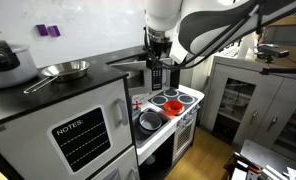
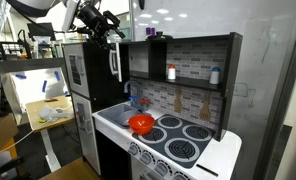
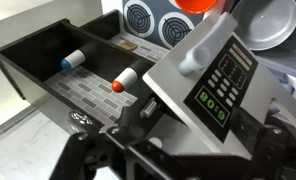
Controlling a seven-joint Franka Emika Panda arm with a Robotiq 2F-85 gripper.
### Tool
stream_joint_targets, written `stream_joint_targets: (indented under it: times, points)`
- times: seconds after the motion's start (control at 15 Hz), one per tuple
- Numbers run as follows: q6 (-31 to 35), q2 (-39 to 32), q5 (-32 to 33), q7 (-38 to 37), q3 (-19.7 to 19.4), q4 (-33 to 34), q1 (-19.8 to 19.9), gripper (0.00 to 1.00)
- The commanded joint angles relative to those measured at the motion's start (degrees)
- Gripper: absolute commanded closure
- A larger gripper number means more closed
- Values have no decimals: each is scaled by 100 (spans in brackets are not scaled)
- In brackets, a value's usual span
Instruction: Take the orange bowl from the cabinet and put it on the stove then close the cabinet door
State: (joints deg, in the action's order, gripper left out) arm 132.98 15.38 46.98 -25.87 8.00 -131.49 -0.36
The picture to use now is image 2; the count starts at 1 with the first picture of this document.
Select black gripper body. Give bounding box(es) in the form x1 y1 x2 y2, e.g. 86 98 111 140
77 3 106 36

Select orange plastic bowl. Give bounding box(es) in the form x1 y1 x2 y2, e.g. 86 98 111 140
127 114 156 136

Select small grey stove burner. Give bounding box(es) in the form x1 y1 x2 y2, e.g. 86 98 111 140
181 124 213 142
157 115 183 130

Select large grey stove burner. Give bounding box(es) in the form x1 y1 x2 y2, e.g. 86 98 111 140
163 137 201 163
137 128 168 145

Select grey stove knob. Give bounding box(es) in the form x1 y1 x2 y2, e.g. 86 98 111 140
139 151 152 165
154 160 170 177
128 143 140 156
172 171 189 180

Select dark grey stove panel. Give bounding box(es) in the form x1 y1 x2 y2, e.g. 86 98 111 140
131 113 217 170

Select white toy oven door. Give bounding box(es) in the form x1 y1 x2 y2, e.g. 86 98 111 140
130 156 172 180

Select black pan lid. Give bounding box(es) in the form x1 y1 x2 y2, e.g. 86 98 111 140
146 31 174 42

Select black monitor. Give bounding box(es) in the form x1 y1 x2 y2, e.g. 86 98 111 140
26 22 57 43

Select grey toy faucet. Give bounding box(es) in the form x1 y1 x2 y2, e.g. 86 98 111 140
123 79 144 112

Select white shaker orange cap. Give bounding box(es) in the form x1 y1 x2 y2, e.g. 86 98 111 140
167 64 177 81

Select grey sink basin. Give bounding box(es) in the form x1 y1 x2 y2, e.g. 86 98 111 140
97 103 152 130

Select grey shelf beam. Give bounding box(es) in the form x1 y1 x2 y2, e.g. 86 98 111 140
0 57 64 75

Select grey metal pot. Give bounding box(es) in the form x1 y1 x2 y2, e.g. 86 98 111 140
116 109 139 128

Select white board panel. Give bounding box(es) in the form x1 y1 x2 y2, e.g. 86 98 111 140
1 68 71 116

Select toy kitchen unit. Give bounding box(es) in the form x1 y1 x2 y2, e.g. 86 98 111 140
62 32 244 180

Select white plastic device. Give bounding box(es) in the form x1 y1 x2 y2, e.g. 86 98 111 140
37 105 75 123

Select wooden desk white legs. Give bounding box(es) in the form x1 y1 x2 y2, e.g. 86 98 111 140
25 95 76 173

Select plain wooden spatula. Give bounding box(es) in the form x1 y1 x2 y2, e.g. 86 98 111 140
173 87 184 114

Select white shaker blue cap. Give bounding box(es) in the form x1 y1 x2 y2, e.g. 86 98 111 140
209 66 222 85

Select slotted wooden spatula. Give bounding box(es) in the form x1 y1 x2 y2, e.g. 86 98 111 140
199 91 213 122

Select wooden table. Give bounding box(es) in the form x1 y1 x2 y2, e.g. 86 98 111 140
39 157 103 180

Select black wire rack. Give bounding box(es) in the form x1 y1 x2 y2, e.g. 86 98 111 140
0 41 33 61

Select white cable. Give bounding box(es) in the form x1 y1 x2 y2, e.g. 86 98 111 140
0 128 36 158

